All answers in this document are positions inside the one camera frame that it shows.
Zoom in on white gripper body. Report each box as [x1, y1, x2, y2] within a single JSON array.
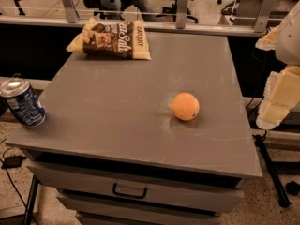
[[276, 1, 300, 65]]

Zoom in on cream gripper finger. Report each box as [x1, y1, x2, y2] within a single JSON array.
[[255, 27, 278, 51], [256, 65, 300, 130]]

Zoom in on orange fruit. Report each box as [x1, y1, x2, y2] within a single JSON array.
[[172, 93, 200, 121]]

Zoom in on brown chip bag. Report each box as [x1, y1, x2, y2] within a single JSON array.
[[67, 18, 151, 60]]

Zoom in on black tripod leg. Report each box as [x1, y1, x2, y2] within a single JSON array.
[[254, 135, 292, 208]]

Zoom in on seated person legs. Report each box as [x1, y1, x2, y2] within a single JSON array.
[[102, 0, 157, 22]]

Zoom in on grey drawer cabinet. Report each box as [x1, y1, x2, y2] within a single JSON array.
[[7, 33, 262, 225]]

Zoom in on blue soda can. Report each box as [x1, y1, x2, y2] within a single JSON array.
[[0, 78, 45, 127]]

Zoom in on black stand leg left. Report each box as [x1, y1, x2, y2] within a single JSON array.
[[23, 176, 38, 225]]

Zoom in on black power adapter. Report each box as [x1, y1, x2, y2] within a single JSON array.
[[2, 156, 24, 169]]

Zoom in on metal railing post right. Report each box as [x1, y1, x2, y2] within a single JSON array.
[[253, 0, 277, 33]]

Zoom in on metal railing post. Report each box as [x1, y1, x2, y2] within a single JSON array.
[[62, 0, 79, 23], [175, 0, 188, 29], [253, 0, 277, 33]]

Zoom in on metal railing post middle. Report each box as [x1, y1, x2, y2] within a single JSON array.
[[175, 0, 188, 29]]

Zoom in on black drawer handle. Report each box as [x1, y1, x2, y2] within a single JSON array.
[[112, 183, 148, 200]]

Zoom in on metal railing post left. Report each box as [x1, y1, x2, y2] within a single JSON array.
[[62, 0, 79, 23]]

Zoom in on black floor cable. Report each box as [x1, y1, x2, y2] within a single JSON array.
[[0, 138, 32, 218]]

